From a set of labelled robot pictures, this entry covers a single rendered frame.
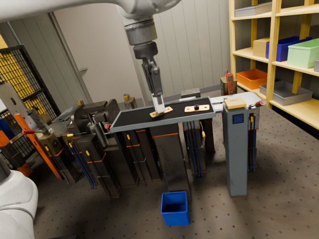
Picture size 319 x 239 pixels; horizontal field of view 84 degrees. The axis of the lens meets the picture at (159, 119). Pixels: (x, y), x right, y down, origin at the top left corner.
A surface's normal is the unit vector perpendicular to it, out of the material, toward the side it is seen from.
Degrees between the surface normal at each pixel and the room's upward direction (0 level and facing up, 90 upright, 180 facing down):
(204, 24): 90
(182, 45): 90
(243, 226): 0
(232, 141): 90
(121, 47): 90
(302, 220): 0
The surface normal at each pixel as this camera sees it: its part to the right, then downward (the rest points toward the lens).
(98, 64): 0.07, 0.47
